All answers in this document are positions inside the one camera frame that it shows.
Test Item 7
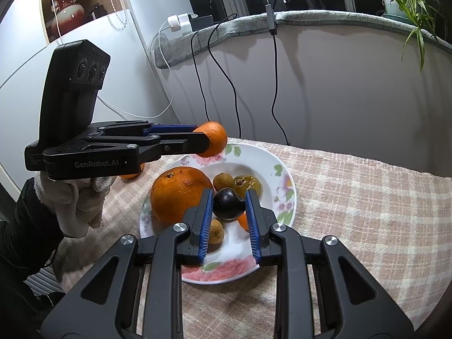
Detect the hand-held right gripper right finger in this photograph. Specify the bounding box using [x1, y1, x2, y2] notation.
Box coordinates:
[245, 189, 415, 339]

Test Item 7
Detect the person's left hand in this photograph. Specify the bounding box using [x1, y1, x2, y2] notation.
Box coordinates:
[35, 171, 115, 239]

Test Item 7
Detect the round orange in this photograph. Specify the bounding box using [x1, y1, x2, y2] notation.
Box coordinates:
[151, 167, 215, 227]

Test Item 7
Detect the white power adapter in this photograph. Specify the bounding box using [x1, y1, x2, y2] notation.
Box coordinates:
[167, 14, 194, 31]

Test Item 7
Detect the grey ribbed object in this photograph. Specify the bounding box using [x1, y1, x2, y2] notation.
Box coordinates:
[23, 266, 66, 295]

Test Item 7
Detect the red white dotted vase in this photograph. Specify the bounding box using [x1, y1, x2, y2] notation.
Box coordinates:
[51, 0, 86, 36]

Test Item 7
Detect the grey ledge cloth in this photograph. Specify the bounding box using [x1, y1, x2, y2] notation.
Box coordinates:
[155, 10, 452, 70]

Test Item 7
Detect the black power adapter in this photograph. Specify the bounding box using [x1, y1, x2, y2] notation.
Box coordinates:
[191, 15, 215, 31]

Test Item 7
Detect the pink checkered tablecloth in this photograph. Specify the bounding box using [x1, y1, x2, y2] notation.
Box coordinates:
[53, 138, 452, 339]

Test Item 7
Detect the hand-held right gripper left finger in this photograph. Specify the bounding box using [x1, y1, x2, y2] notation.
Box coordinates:
[40, 188, 215, 339]

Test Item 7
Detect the dark purple plum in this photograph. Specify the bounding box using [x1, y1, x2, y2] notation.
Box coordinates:
[213, 188, 246, 221]

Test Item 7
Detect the person's left forearm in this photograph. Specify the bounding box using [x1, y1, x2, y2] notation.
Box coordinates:
[0, 178, 66, 279]

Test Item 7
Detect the black cable with inline box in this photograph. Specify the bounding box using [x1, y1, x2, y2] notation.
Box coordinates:
[265, 0, 294, 146]

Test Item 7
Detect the white floral plate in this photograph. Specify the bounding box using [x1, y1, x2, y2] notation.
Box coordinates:
[139, 142, 296, 285]

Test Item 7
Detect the large tangerine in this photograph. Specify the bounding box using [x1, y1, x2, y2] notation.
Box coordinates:
[118, 164, 146, 180]

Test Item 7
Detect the olive green fruit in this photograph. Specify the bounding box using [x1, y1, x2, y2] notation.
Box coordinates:
[233, 175, 263, 200]

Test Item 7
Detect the medium tangerine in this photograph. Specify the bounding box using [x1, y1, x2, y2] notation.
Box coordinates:
[192, 121, 228, 158]

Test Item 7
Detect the brown longan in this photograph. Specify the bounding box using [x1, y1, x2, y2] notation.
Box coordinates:
[213, 172, 235, 192]
[208, 218, 224, 244]

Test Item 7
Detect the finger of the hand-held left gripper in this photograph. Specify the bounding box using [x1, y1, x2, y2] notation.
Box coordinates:
[136, 132, 211, 166]
[88, 120, 199, 139]

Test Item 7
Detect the thin white hanging cable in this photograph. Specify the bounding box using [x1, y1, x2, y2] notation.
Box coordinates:
[47, 0, 63, 45]

